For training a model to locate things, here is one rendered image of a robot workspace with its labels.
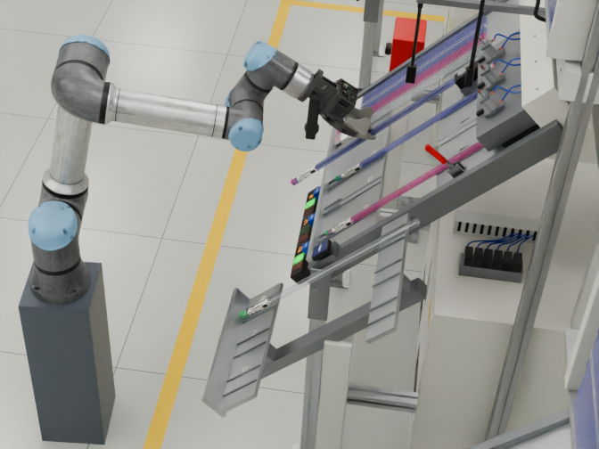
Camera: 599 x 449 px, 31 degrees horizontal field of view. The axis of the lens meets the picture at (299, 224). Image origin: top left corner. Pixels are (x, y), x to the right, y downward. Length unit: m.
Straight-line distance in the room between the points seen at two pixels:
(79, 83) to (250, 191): 1.62
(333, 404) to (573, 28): 0.97
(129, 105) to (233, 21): 2.54
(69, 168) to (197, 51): 2.09
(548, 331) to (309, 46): 2.39
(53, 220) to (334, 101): 0.75
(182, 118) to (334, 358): 0.63
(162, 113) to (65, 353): 0.79
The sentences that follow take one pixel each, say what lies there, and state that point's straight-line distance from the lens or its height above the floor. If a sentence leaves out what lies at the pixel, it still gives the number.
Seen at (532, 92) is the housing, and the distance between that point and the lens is 2.35.
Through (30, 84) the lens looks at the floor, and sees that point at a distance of 4.60.
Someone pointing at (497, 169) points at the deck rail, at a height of 1.09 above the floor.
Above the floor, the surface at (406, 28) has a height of 0.78.
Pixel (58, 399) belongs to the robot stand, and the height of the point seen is 0.19.
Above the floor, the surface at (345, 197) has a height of 0.77.
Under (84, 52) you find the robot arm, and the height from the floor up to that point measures 1.18.
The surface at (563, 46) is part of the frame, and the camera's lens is 2.22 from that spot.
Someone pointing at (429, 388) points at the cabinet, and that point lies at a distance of 2.92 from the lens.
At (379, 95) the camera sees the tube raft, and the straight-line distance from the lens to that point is 3.04.
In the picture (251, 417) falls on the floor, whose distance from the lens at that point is 3.25.
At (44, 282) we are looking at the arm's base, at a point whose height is 0.61.
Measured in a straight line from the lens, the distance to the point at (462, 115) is 2.66.
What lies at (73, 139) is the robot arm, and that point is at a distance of 2.68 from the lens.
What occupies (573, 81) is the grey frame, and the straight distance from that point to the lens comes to 2.24.
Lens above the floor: 2.54
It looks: 41 degrees down
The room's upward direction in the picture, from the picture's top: 3 degrees clockwise
